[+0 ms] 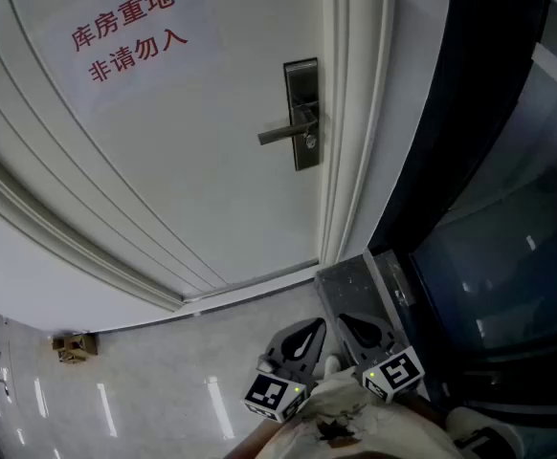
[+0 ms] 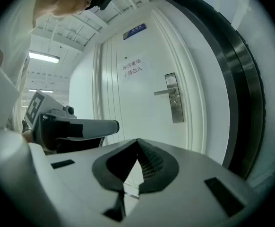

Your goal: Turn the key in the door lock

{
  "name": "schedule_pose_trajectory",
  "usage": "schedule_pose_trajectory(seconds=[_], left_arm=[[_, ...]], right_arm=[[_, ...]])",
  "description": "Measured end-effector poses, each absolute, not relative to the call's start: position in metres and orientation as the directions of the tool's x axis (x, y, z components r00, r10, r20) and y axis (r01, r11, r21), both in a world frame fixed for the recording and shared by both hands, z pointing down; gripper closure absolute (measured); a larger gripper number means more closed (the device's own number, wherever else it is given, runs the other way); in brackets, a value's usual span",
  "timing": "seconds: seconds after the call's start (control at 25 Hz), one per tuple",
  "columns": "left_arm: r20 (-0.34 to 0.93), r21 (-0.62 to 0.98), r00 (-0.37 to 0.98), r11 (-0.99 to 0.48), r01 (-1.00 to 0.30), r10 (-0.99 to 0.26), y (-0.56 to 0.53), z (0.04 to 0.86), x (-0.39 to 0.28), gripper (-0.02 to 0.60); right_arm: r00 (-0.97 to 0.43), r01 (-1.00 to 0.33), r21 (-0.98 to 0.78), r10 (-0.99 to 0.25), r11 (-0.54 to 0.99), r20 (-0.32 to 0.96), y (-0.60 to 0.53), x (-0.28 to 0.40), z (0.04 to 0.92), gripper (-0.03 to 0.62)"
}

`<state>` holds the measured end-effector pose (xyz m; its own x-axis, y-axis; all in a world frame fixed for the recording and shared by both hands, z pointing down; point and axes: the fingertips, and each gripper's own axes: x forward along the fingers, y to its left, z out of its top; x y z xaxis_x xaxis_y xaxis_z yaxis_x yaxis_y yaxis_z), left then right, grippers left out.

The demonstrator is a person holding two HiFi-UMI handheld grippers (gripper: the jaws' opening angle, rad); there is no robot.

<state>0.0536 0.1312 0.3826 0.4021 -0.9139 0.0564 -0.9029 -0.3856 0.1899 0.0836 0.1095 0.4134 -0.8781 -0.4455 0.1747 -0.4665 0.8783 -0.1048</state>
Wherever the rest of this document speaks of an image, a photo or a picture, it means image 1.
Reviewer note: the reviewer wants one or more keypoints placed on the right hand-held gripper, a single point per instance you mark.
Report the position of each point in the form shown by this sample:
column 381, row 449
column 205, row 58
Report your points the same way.
column 395, row 373

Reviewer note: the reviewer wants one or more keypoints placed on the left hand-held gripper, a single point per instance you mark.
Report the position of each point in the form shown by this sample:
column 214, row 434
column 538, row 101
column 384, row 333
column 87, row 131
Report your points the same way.
column 271, row 395

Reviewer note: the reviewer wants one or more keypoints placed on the person's left forearm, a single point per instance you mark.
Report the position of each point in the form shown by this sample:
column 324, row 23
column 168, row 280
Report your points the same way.
column 245, row 445

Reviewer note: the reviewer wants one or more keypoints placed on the person's right forearm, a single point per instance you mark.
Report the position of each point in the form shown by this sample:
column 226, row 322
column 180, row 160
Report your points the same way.
column 422, row 407

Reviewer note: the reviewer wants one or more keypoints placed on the white door with red sign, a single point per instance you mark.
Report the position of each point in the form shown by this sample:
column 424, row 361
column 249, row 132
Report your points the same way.
column 351, row 113

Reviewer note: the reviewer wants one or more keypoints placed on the cream printed shirt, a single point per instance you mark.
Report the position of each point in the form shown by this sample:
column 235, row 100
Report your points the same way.
column 393, row 428

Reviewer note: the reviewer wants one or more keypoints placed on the small cardboard box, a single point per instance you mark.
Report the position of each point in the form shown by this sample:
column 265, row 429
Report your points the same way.
column 75, row 347

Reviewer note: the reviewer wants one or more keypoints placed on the dark glass window wall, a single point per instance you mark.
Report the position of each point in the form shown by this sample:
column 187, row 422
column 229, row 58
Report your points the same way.
column 503, row 208

